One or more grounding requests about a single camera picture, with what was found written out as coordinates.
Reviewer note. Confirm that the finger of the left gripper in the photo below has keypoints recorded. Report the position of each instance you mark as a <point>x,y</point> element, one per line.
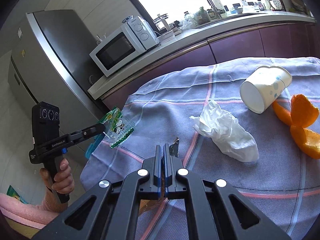
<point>88,132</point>

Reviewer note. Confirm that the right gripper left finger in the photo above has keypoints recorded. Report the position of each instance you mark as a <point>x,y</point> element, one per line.
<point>108,210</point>

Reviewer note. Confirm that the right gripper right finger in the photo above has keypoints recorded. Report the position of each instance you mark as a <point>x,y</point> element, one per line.
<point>215,210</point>

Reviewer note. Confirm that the green snack wrapper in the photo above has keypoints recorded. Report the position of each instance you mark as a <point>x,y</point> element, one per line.
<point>117,128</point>

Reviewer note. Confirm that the white tissue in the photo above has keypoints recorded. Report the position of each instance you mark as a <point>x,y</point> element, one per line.
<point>223,128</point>

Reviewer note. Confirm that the orange peel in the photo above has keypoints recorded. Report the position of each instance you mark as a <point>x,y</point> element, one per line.
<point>299,118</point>

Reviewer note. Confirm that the pink left sleeve forearm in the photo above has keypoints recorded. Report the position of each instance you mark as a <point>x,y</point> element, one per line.
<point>35,216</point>

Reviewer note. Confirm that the blue trash bin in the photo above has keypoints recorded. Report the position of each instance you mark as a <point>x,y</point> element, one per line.
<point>94,145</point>

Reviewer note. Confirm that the purple kitchen base cabinets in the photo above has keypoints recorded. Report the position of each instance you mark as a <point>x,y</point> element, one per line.
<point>286,40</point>

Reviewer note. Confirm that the left hand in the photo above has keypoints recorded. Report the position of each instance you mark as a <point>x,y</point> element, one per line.
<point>63,180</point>

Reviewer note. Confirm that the silver refrigerator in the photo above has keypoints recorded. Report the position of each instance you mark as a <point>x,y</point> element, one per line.
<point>50,62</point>

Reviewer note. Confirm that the purple plaid tablecloth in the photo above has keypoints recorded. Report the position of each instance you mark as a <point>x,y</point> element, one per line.
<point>283,183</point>

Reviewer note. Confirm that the white microwave oven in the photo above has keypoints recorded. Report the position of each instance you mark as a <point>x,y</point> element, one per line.
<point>131,40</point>

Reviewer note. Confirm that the white paper cup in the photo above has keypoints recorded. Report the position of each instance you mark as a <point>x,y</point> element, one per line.
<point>263,87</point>

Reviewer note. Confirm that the white soap bottle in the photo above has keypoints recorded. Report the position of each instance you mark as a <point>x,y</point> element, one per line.
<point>220,8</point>

